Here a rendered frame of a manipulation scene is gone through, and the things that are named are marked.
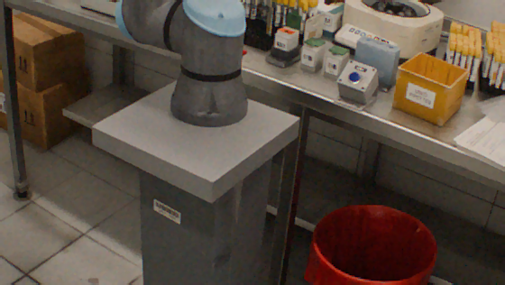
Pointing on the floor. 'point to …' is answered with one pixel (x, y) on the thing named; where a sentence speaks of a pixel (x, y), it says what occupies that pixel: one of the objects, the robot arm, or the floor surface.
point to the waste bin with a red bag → (371, 248)
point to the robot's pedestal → (203, 232)
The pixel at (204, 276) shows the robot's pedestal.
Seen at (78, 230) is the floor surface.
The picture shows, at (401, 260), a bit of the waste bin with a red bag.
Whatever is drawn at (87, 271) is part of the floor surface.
